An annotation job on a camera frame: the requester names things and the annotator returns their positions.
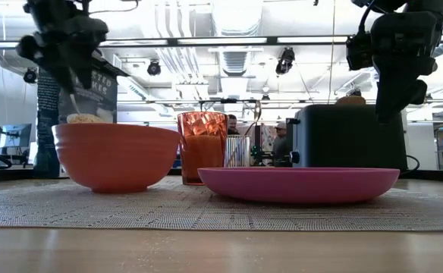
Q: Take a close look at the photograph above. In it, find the pink plate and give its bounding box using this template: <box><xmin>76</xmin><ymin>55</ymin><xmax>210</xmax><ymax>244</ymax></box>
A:
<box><xmin>197</xmin><ymin>167</ymin><xmax>401</xmax><ymax>206</ymax></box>

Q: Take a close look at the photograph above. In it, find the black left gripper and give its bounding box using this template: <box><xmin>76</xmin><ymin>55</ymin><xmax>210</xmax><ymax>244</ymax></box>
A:
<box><xmin>16</xmin><ymin>0</ymin><xmax>109</xmax><ymax>96</ymax></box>

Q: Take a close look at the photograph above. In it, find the person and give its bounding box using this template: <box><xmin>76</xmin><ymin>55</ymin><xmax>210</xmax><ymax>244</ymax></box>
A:
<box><xmin>227</xmin><ymin>114</ymin><xmax>240</xmax><ymax>136</ymax></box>
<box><xmin>272</xmin><ymin>121</ymin><xmax>290</xmax><ymax>168</ymax></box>

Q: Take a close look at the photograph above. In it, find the black toaster power cable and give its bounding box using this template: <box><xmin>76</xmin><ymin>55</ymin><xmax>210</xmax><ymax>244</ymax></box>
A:
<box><xmin>405</xmin><ymin>154</ymin><xmax>421</xmax><ymax>174</ymax></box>

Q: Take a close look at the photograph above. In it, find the brown toast slice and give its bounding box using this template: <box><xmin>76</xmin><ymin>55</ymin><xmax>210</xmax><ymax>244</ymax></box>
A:
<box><xmin>335</xmin><ymin>95</ymin><xmax>367</xmax><ymax>106</ymax></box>

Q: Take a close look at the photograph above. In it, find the black chrome-top toaster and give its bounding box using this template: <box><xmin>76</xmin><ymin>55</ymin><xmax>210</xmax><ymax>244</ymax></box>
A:
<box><xmin>286</xmin><ymin>103</ymin><xmax>409</xmax><ymax>172</ymax></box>

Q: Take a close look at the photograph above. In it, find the black computer monitor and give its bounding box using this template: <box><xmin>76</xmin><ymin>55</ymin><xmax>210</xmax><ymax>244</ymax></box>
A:
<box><xmin>0</xmin><ymin>123</ymin><xmax>33</xmax><ymax>149</ymax></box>

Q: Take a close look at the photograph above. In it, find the orange bowl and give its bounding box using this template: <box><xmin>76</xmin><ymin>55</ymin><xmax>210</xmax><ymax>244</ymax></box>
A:
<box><xmin>52</xmin><ymin>121</ymin><xmax>182</xmax><ymax>194</ymax></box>

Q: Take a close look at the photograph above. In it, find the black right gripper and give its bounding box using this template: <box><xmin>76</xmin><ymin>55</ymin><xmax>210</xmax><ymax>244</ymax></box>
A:
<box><xmin>371</xmin><ymin>11</ymin><xmax>439</xmax><ymax>124</ymax></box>

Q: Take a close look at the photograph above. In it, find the blue cereal box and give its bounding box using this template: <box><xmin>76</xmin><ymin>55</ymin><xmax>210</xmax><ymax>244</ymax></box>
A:
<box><xmin>33</xmin><ymin>56</ymin><xmax>128</xmax><ymax>179</ymax></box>

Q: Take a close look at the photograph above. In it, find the black overhead rig bar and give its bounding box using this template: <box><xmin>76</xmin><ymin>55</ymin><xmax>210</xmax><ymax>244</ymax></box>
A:
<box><xmin>0</xmin><ymin>35</ymin><xmax>443</xmax><ymax>49</ymax></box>

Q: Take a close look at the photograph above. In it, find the silver ventilation duct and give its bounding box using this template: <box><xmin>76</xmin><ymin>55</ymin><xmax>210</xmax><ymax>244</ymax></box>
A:
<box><xmin>209</xmin><ymin>0</ymin><xmax>264</xmax><ymax>99</ymax></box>

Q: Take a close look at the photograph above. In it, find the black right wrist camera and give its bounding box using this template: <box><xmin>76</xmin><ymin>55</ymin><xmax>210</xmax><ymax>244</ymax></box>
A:
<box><xmin>345</xmin><ymin>32</ymin><xmax>372</xmax><ymax>71</ymax></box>

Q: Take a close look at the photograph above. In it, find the grey woven placemat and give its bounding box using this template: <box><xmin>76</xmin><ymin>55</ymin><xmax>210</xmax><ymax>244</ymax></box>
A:
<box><xmin>0</xmin><ymin>175</ymin><xmax>443</xmax><ymax>232</ymax></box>

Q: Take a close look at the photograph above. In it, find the black ceiling spot lamp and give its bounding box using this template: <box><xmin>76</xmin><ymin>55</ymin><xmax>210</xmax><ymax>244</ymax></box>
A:
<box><xmin>147</xmin><ymin>60</ymin><xmax>162</xmax><ymax>77</ymax></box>

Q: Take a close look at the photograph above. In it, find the black overhead camera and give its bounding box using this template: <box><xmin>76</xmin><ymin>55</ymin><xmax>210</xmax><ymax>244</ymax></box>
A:
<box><xmin>275</xmin><ymin>47</ymin><xmax>297</xmax><ymax>75</ymax></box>

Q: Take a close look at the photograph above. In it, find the orange tumbler with juice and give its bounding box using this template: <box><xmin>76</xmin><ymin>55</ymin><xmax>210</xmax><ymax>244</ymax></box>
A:
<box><xmin>177</xmin><ymin>111</ymin><xmax>229</xmax><ymax>186</ymax></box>

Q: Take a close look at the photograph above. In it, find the clear ribbed glass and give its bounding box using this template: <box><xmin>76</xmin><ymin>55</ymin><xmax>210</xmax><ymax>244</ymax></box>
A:
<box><xmin>225</xmin><ymin>135</ymin><xmax>252</xmax><ymax>168</ymax></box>

